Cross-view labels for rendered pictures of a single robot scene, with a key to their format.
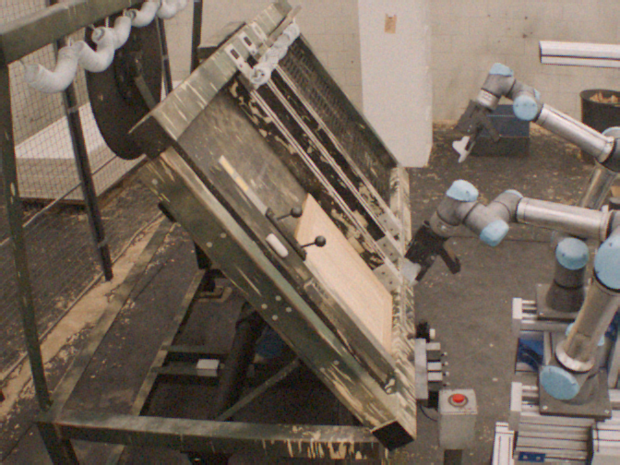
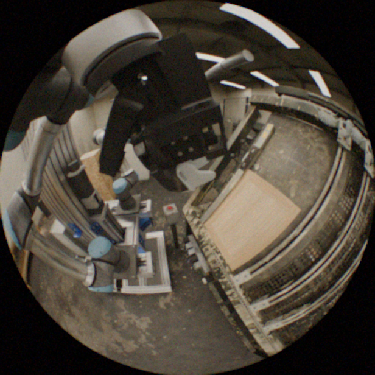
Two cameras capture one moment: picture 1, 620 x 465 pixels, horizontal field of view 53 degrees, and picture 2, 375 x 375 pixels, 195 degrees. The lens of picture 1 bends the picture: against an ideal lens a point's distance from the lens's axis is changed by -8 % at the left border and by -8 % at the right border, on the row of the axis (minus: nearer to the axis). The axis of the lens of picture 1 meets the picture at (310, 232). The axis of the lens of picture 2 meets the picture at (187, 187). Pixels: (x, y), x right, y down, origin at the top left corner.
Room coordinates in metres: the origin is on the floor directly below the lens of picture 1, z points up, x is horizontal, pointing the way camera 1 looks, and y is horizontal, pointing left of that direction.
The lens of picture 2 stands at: (2.21, -0.63, 1.68)
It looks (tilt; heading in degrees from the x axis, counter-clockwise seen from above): 38 degrees down; 150
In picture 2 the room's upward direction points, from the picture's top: straight up
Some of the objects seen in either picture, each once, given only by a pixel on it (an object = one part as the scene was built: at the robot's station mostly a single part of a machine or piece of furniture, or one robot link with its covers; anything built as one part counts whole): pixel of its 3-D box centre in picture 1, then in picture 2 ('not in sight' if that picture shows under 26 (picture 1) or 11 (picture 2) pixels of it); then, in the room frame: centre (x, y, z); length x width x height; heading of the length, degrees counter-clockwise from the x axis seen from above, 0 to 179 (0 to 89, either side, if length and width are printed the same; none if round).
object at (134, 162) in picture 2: not in sight; (136, 147); (-1.03, -0.43, 0.88); 0.90 x 0.60 x 1.75; 163
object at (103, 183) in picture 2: not in sight; (100, 180); (-0.14, -1.46, 0.63); 0.50 x 0.42 x 1.25; 174
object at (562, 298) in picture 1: (566, 289); (114, 258); (1.90, -0.92, 1.09); 0.15 x 0.15 x 0.10
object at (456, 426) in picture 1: (456, 420); (170, 215); (1.57, -0.43, 0.84); 0.12 x 0.12 x 0.18; 81
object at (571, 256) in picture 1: (571, 261); (103, 252); (1.91, -0.92, 1.20); 0.13 x 0.12 x 0.14; 164
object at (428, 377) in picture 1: (430, 371); (195, 259); (2.01, -0.43, 0.69); 0.50 x 0.14 x 0.24; 171
